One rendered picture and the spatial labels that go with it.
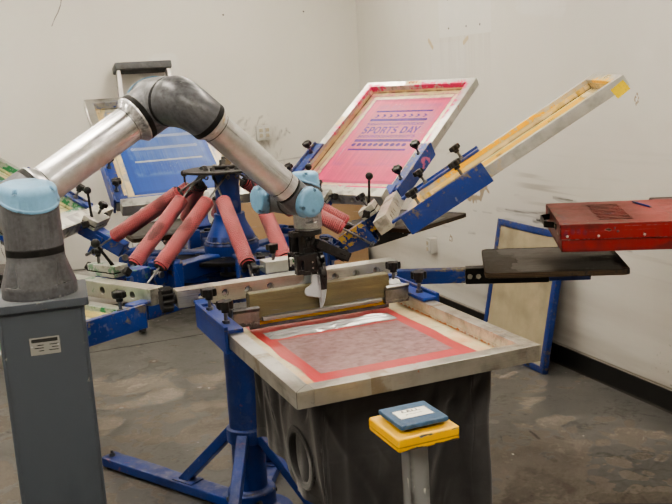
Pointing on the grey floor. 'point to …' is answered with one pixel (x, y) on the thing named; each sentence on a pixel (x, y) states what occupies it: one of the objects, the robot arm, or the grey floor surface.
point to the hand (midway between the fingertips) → (319, 300)
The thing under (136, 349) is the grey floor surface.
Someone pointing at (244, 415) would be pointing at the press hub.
